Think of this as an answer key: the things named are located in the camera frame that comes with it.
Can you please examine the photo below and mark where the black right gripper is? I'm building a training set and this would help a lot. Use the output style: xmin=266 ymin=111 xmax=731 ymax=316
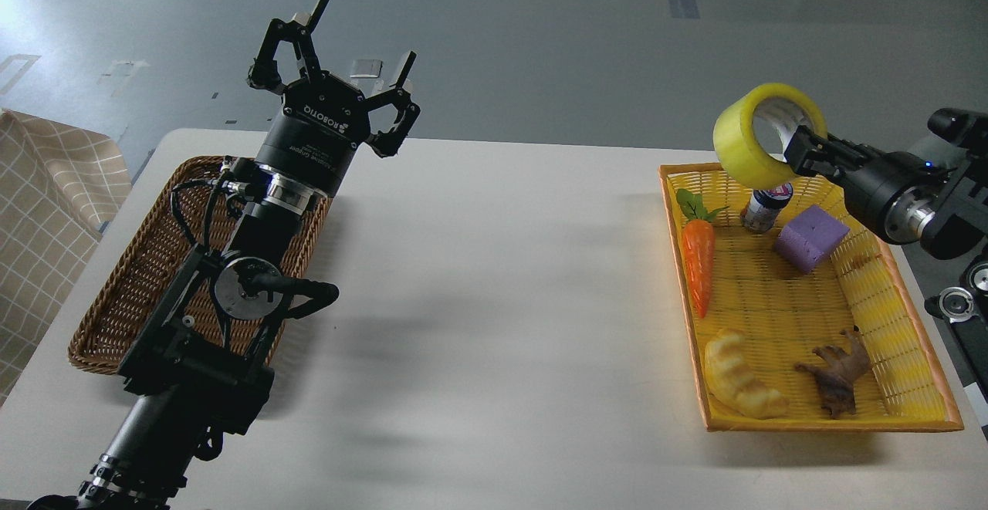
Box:
xmin=786 ymin=126 xmax=939 ymax=245

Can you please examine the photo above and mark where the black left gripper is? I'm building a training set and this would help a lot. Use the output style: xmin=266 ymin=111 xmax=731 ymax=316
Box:
xmin=247 ymin=0 xmax=422 ymax=198

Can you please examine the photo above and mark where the yellow tape roll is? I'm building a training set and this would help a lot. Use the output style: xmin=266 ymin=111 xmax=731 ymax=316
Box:
xmin=712 ymin=83 xmax=828 ymax=190

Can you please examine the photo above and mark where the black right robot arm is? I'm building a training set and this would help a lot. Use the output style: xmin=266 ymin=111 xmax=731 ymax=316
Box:
xmin=783 ymin=108 xmax=987 ymax=395

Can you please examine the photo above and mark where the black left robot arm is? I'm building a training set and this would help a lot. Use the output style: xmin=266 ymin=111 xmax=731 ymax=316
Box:
xmin=29 ymin=0 xmax=420 ymax=509

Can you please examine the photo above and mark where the small dark jar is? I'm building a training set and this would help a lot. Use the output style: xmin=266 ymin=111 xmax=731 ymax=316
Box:
xmin=741 ymin=182 xmax=793 ymax=235

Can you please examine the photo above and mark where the purple foam block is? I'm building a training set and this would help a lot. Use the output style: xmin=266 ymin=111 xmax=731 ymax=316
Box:
xmin=773 ymin=204 xmax=850 ymax=275

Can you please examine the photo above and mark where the orange toy carrot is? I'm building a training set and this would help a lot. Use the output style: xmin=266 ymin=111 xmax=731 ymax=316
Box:
xmin=676 ymin=189 xmax=727 ymax=318

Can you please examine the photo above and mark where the yellow plastic basket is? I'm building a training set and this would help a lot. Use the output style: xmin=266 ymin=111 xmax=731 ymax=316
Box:
xmin=658 ymin=163 xmax=963 ymax=432

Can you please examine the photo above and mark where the brown toy animal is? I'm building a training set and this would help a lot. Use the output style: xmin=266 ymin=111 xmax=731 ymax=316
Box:
xmin=793 ymin=326 xmax=872 ymax=419

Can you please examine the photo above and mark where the yellow toy croissant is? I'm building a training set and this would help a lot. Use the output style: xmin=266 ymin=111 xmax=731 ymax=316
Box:
xmin=702 ymin=329 xmax=788 ymax=420

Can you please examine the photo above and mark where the beige checkered cloth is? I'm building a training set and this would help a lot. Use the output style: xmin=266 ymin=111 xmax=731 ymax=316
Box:
xmin=1 ymin=109 xmax=133 ymax=398

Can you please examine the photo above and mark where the brown wicker basket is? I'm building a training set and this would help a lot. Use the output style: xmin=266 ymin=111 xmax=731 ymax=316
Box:
xmin=67 ymin=155 xmax=332 ymax=374

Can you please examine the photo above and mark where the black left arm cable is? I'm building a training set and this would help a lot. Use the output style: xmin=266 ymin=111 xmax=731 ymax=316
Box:
xmin=170 ymin=174 xmax=248 ymax=245

